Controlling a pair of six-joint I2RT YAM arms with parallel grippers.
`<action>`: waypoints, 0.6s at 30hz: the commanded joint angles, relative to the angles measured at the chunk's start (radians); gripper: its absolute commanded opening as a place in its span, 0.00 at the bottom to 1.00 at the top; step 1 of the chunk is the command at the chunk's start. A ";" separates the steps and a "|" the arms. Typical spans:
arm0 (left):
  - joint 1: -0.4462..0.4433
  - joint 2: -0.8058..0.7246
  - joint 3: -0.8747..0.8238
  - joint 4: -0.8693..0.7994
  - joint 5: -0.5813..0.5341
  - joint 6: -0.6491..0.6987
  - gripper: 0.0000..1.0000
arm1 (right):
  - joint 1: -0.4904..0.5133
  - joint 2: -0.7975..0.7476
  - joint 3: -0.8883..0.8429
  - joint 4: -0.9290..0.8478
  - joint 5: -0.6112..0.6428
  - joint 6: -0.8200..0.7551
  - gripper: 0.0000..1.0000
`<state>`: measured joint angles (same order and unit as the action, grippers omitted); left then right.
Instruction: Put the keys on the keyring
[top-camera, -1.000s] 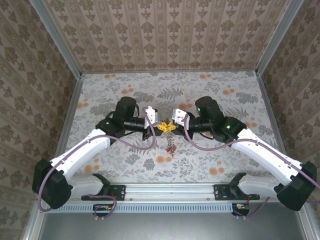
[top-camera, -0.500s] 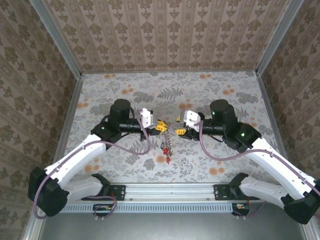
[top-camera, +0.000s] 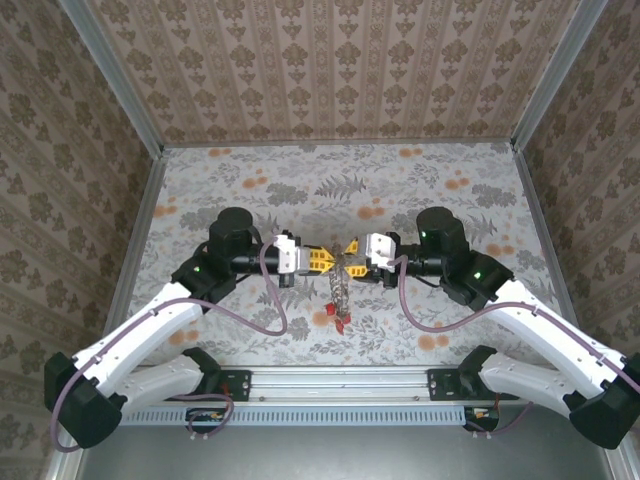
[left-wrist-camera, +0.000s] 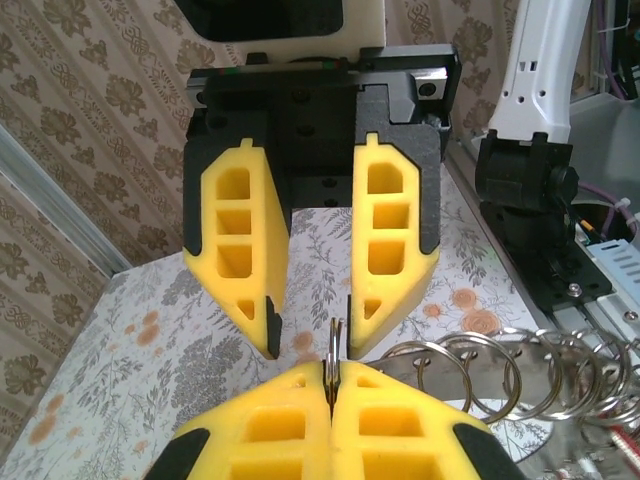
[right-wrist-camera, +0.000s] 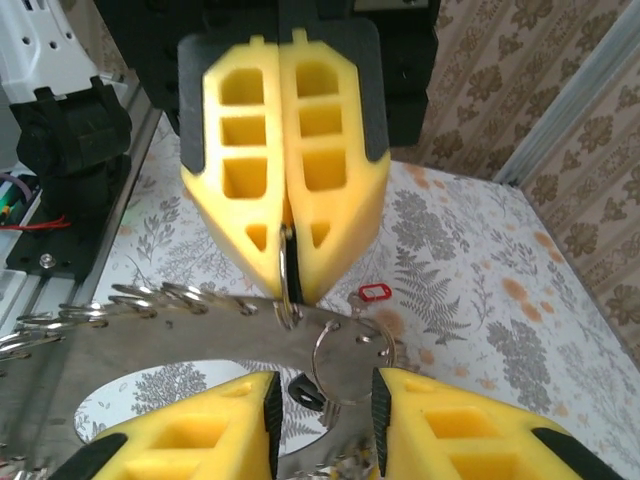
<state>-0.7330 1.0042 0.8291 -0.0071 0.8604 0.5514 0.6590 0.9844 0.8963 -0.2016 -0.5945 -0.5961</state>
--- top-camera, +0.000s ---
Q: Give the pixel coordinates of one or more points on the metal disc keyring with rings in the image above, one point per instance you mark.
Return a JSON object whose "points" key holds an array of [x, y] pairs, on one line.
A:
{"points": [[340, 285]]}

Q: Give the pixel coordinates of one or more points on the key with solid red tag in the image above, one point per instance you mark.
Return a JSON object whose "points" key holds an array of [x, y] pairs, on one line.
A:
{"points": [[342, 324]]}

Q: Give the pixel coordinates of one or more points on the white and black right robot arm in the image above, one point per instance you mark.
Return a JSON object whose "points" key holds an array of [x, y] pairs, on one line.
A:
{"points": [[550, 330]]}

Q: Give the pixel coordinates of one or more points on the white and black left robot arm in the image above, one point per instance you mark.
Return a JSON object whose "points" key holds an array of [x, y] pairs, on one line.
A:
{"points": [[150, 325]]}

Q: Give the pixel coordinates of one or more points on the floral table cover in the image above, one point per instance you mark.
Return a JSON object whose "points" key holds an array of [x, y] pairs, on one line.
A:
{"points": [[350, 175]]}

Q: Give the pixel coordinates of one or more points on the grey metal sheet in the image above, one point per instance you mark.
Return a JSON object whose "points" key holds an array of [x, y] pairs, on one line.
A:
{"points": [[350, 455]]}

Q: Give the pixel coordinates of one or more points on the aluminium table side rail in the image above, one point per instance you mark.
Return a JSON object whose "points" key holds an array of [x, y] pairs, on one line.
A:
{"points": [[539, 215], [144, 215]]}

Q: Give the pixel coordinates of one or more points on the aluminium table back rail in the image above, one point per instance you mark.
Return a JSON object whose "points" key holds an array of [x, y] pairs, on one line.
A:
{"points": [[340, 143]]}

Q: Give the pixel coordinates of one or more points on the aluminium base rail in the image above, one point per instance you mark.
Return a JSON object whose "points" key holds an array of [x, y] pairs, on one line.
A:
{"points": [[340, 382]]}

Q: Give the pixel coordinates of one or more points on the aluminium frame post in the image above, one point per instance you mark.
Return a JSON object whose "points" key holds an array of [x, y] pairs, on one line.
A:
{"points": [[118, 85], [555, 75]]}

